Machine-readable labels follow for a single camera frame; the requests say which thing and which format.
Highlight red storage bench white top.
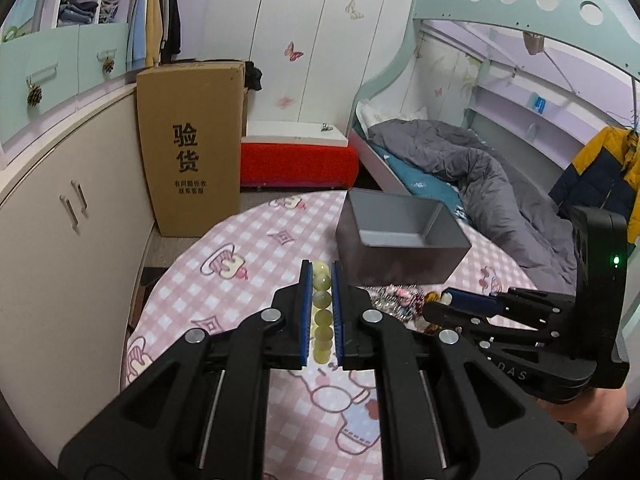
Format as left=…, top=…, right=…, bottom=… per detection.
left=241, top=120, right=359, bottom=188

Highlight mint green bunk bed frame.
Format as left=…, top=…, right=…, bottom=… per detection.
left=349, top=0, right=639, bottom=192

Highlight pink checkered cartoon tablecloth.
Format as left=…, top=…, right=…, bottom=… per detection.
left=121, top=190, right=539, bottom=480

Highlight teal bed sheet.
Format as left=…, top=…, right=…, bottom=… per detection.
left=372, top=145, right=471, bottom=224

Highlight green jade bead bracelet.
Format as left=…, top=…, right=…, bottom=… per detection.
left=310, top=260, right=334, bottom=365

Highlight grey metal tin box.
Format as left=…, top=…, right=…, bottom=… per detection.
left=335, top=188, right=472, bottom=287

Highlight grey duvet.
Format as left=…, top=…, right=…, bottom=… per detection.
left=367, top=119, right=577, bottom=295

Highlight tall brown cardboard box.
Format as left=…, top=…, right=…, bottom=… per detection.
left=137, top=62, right=245, bottom=237

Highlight pile of mixed jewelry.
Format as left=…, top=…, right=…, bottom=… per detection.
left=367, top=285, right=452, bottom=334

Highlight hanging clothes row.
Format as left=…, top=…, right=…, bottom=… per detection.
left=126, top=0, right=181, bottom=70

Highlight person's right hand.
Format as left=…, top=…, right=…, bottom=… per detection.
left=538, top=387, right=629, bottom=456

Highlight mint drawer shelf unit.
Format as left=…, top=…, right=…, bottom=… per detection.
left=1, top=0, right=134, bottom=166

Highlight white wardrobe with butterflies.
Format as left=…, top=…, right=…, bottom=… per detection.
left=200, top=0, right=411, bottom=128

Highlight yellow navy puffer jacket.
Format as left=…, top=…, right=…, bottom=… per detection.
left=549, top=126, right=639, bottom=247

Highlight beige low cabinet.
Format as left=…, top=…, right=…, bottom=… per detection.
left=1, top=86, right=154, bottom=460

